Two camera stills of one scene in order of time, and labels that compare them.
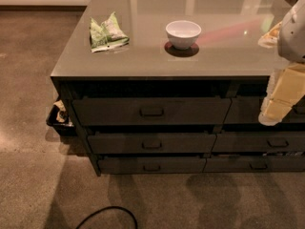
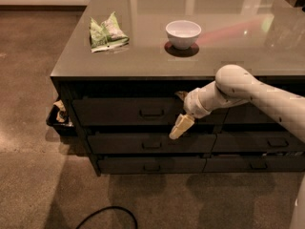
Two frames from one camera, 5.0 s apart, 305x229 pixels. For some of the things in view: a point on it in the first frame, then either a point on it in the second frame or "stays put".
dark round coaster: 181,52 stays put
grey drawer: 152,111 stays put
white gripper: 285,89 → 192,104
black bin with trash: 59,118 stays put
